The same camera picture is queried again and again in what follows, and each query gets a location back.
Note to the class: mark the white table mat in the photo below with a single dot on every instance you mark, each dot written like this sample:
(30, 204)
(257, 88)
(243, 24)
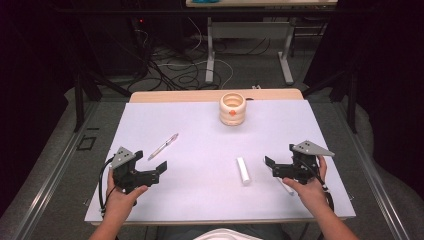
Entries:
(206, 160)

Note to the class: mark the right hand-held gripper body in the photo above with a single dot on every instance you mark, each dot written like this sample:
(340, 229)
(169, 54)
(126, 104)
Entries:
(301, 166)

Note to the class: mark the person's left hand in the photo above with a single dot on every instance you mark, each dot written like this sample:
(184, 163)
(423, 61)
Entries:
(120, 203)

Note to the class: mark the black power strip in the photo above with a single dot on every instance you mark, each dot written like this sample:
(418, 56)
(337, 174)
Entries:
(138, 36)

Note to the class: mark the person's white shirt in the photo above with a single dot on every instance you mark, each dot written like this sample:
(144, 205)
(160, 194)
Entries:
(226, 234)

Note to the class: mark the white metal frame desk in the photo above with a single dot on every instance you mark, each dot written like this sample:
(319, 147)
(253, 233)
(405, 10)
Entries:
(210, 50)

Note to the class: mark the teal object on desk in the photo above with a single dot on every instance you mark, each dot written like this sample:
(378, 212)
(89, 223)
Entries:
(205, 1)

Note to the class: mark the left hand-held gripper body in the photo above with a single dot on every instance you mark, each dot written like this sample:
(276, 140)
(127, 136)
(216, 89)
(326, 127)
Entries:
(125, 173)

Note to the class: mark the person's right hand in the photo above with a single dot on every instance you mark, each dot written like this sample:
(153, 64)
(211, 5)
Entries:
(311, 196)

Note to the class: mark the transparent pen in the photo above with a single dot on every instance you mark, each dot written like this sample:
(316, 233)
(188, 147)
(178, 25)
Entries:
(163, 146)

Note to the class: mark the black metal stand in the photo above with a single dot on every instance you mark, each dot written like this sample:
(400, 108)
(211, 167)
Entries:
(351, 100)
(79, 100)

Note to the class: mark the white cylindrical tube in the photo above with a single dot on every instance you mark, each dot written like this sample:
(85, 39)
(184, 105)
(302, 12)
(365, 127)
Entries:
(243, 170)

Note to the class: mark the cream ribbed pen holder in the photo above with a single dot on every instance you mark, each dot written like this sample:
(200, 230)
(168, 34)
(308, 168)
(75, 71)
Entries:
(232, 110)

